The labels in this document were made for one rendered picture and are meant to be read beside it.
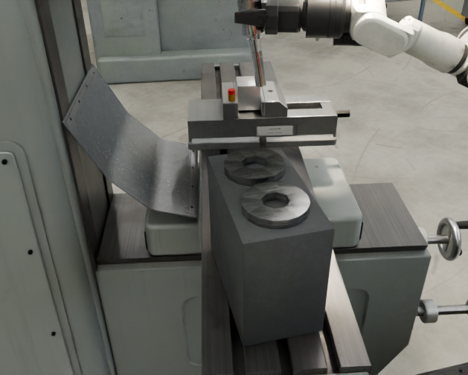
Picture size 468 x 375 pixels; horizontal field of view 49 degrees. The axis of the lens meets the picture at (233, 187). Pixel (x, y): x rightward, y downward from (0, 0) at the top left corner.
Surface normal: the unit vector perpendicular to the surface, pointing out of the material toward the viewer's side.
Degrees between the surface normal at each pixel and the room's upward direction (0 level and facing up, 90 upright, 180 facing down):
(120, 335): 90
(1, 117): 88
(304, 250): 90
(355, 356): 0
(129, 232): 0
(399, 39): 111
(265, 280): 90
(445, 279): 0
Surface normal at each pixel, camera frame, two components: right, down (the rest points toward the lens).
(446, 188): -0.01, -0.84
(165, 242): 0.05, 0.55
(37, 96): 0.70, 0.37
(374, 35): -0.11, 0.81
